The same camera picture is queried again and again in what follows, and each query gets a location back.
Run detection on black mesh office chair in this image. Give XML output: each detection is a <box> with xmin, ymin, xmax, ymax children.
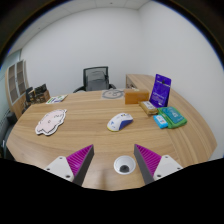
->
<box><xmin>73</xmin><ymin>66</ymin><xmax>117</xmax><ymax>94</ymax></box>

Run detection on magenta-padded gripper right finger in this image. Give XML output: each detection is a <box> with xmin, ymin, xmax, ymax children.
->
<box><xmin>133</xmin><ymin>143</ymin><xmax>184</xmax><ymax>185</ymax></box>

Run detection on wooden side desk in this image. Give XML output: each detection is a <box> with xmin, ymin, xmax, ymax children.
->
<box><xmin>125</xmin><ymin>73</ymin><xmax>156</xmax><ymax>91</ymax></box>

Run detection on clear sheet with grey circle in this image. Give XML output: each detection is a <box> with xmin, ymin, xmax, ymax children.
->
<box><xmin>100</xmin><ymin>88</ymin><xmax>126</xmax><ymax>101</ymax></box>

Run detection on white blue yellow computer mouse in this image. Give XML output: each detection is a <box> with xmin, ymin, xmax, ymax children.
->
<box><xmin>106</xmin><ymin>112</ymin><xmax>134</xmax><ymax>133</ymax></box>

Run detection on small blue pack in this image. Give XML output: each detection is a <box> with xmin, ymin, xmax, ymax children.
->
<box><xmin>153</xmin><ymin>114</ymin><xmax>169</xmax><ymax>130</ymax></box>

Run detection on dark brown printed box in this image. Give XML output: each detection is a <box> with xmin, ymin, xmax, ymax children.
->
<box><xmin>35</xmin><ymin>89</ymin><xmax>51</xmax><ymax>104</ymax></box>

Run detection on wooden shelf unit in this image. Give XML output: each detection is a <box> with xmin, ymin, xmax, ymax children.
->
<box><xmin>4</xmin><ymin>59</ymin><xmax>29</xmax><ymax>107</ymax></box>

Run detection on purple hanging package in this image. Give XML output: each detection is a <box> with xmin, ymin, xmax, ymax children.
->
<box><xmin>148</xmin><ymin>73</ymin><xmax>172</xmax><ymax>108</ymax></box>

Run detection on tan packet with white label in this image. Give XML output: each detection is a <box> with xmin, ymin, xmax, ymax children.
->
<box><xmin>138</xmin><ymin>100</ymin><xmax>159</xmax><ymax>116</ymax></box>

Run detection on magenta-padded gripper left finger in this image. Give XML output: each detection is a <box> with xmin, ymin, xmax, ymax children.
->
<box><xmin>44</xmin><ymin>143</ymin><xmax>95</xmax><ymax>187</ymax></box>

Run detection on green and white leaflet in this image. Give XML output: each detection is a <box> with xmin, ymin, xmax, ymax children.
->
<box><xmin>45</xmin><ymin>94</ymin><xmax>69</xmax><ymax>105</ymax></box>

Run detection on black patterned box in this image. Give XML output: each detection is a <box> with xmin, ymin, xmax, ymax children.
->
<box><xmin>34</xmin><ymin>83</ymin><xmax>48</xmax><ymax>95</ymax></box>

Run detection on pink pig-shaped mouse pad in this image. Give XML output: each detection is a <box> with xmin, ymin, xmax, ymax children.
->
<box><xmin>34</xmin><ymin>108</ymin><xmax>68</xmax><ymax>137</ymax></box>

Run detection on white round cable grommet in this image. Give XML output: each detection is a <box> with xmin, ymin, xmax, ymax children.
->
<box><xmin>113</xmin><ymin>155</ymin><xmax>137</xmax><ymax>176</ymax></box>

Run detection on green wipes pack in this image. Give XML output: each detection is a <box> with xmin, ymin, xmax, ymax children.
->
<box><xmin>157</xmin><ymin>106</ymin><xmax>188</xmax><ymax>129</ymax></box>

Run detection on small black box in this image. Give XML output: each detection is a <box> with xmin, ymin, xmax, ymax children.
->
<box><xmin>24</xmin><ymin>86</ymin><xmax>36</xmax><ymax>103</ymax></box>

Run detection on brown cardboard box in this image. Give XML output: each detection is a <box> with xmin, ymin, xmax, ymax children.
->
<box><xmin>123</xmin><ymin>87</ymin><xmax>150</xmax><ymax>105</ymax></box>

